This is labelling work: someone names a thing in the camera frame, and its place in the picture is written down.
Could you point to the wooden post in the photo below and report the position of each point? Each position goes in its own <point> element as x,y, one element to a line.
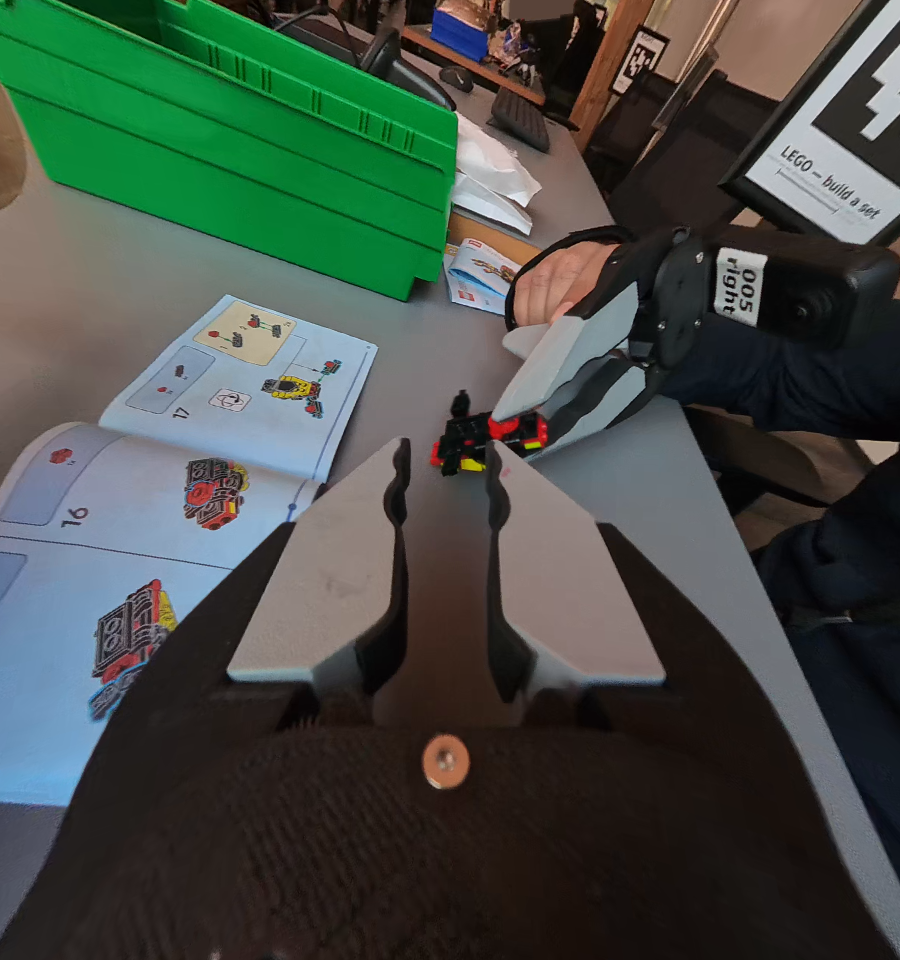
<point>607,67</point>

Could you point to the green plastic bin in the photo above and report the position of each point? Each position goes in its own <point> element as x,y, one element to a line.
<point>217,142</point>

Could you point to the small black white tag sign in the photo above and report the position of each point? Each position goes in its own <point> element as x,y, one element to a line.
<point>640,60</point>

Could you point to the white paper bag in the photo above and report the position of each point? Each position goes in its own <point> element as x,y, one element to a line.
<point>491,172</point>

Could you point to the black office chair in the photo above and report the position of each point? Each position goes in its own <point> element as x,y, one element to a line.
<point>765,457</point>

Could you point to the framed black white sign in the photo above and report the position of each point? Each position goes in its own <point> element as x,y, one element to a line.
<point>817,180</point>

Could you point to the black keyboard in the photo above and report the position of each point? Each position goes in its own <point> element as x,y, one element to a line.
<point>521,120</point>

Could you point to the lego instruction booklet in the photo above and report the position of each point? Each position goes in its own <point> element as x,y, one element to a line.
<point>195,450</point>

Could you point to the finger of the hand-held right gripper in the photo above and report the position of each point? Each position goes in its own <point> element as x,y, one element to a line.
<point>615,409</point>
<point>570,360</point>

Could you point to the person's right forearm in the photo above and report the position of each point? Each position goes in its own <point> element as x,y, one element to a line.
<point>795,382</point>

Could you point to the red yellow black lego model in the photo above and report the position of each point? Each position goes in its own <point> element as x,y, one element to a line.
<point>487,439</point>

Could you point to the person's right hand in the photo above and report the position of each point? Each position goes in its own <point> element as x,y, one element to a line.
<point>559,281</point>

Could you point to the small folded leaflet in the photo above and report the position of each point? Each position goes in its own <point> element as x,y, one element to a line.
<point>476,274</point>

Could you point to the black computer mouse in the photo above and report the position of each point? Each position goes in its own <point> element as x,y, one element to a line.
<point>457,79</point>

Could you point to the brown cardboard box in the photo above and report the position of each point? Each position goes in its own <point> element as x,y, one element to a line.
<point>495,229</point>

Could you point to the small black lego piece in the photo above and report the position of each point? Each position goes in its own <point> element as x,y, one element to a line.
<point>461,403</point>

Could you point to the blue plastic box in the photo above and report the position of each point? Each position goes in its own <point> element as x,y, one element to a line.
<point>457,34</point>

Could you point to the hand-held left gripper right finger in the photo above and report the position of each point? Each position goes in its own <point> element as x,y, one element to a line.
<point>562,592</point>

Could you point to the black mesh chair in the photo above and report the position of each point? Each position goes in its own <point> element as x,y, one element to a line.
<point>682,150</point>

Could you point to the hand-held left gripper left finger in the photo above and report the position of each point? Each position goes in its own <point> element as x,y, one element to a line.
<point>330,577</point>

